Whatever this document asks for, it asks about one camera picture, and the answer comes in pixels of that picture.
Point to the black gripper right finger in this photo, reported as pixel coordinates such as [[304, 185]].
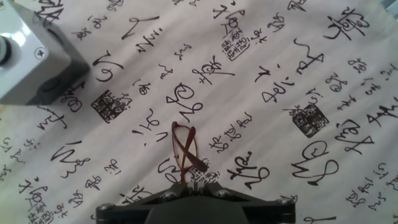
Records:
[[273, 213]]

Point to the dark red framed glasses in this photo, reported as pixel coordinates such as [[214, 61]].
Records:
[[174, 146]]

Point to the beige calligraphy print cloth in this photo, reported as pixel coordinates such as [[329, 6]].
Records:
[[248, 93]]

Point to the grey box small red button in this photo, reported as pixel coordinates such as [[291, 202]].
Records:
[[25, 68]]

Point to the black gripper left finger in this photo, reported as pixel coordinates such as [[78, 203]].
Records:
[[124, 213]]

